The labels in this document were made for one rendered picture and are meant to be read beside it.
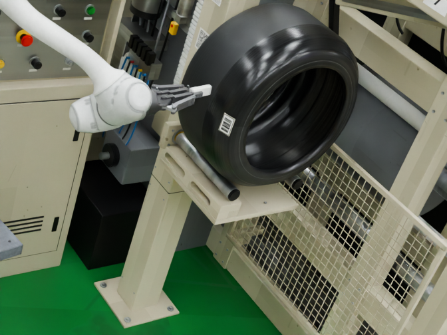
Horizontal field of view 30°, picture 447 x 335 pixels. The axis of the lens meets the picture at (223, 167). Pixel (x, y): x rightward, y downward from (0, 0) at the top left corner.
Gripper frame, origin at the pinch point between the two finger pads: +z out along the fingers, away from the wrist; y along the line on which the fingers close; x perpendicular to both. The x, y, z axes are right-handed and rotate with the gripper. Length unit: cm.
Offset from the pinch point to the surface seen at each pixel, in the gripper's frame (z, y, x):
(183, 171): 10.0, 13.4, 43.6
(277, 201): 37, -7, 49
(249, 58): 12.3, -4.2, -11.8
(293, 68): 23.4, -12.0, -10.9
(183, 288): 36, 32, 130
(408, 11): 67, -11, -23
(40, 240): -19, 59, 105
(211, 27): 23.9, 30.9, -1.1
